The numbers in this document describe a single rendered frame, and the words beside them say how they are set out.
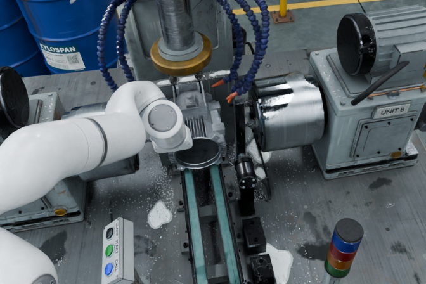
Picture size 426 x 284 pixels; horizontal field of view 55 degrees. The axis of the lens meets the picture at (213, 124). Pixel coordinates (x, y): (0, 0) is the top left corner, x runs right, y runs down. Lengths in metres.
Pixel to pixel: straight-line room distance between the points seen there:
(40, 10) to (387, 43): 2.01
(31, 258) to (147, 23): 0.94
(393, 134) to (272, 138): 0.39
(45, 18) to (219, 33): 1.51
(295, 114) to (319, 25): 2.41
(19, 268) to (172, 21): 0.72
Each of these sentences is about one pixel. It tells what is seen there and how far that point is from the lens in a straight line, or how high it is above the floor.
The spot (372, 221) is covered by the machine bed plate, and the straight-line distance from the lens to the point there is 1.49.
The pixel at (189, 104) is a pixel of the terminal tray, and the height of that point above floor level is 1.13.
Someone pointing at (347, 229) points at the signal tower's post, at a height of 1.22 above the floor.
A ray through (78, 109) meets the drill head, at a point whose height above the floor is 1.16.
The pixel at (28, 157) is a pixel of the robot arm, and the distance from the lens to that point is 0.61.
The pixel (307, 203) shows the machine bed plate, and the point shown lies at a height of 0.80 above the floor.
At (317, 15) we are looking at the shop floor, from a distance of 3.79.
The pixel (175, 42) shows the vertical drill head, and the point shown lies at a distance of 1.15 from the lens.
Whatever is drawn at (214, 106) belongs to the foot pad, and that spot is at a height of 1.08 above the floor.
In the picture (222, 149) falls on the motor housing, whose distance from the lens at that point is 1.33.
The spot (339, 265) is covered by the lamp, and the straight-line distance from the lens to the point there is 1.06.
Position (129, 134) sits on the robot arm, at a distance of 0.74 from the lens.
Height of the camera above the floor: 2.05
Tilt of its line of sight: 47 degrees down
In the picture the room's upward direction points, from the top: 6 degrees counter-clockwise
